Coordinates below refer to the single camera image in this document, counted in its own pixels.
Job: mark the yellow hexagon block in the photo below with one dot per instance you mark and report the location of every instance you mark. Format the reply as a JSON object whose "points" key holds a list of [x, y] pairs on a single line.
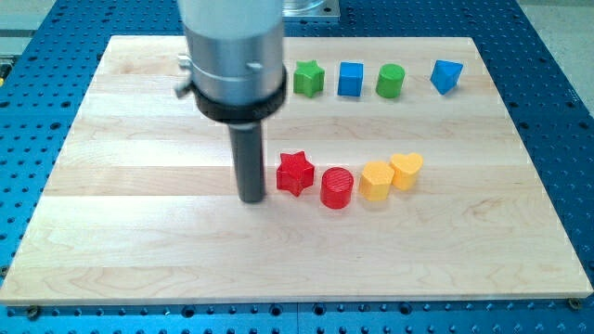
{"points": [[376, 179]]}

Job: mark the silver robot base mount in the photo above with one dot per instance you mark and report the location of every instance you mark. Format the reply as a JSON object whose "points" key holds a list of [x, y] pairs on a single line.
{"points": [[311, 10]]}

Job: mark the yellow heart block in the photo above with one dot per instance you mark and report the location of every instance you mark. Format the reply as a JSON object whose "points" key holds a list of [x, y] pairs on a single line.
{"points": [[406, 169]]}

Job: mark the blue triangle block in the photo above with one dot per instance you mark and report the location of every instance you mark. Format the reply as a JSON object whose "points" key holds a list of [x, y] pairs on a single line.
{"points": [[445, 75]]}

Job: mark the green star block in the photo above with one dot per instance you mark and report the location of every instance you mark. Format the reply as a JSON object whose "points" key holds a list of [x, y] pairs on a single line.
{"points": [[308, 78]]}

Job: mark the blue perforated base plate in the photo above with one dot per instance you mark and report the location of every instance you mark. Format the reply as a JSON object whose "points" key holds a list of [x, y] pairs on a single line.
{"points": [[533, 53]]}

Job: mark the blue cube block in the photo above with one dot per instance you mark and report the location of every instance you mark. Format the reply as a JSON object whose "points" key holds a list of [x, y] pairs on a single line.
{"points": [[350, 79]]}

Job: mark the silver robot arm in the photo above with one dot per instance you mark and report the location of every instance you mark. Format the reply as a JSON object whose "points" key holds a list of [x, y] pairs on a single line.
{"points": [[237, 75]]}

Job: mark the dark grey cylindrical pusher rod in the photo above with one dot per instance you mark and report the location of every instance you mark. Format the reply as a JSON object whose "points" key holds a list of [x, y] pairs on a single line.
{"points": [[247, 148]]}

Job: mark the red star block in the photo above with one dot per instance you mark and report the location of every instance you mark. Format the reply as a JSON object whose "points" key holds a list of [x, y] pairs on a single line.
{"points": [[295, 173]]}

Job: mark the green cylinder block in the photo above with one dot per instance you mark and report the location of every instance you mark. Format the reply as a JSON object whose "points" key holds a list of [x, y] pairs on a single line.
{"points": [[390, 80]]}

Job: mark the wooden board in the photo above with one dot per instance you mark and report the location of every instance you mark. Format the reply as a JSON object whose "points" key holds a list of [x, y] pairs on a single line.
{"points": [[142, 204]]}

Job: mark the red cylinder block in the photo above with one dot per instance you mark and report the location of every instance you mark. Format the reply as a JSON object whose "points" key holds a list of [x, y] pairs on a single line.
{"points": [[336, 188]]}

